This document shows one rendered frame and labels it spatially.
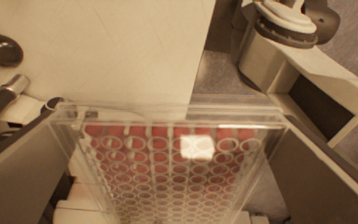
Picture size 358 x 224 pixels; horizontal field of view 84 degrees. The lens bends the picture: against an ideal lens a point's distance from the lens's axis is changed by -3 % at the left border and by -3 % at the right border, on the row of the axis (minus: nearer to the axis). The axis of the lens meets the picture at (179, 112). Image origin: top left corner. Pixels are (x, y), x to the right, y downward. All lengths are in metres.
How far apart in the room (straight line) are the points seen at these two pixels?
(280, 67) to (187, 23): 0.21
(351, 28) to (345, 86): 1.12
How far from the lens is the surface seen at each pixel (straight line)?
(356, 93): 0.38
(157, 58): 0.39
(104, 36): 0.39
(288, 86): 0.51
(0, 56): 0.47
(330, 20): 0.96
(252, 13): 0.60
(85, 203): 0.36
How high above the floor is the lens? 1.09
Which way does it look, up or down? 47 degrees down
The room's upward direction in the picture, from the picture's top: 180 degrees counter-clockwise
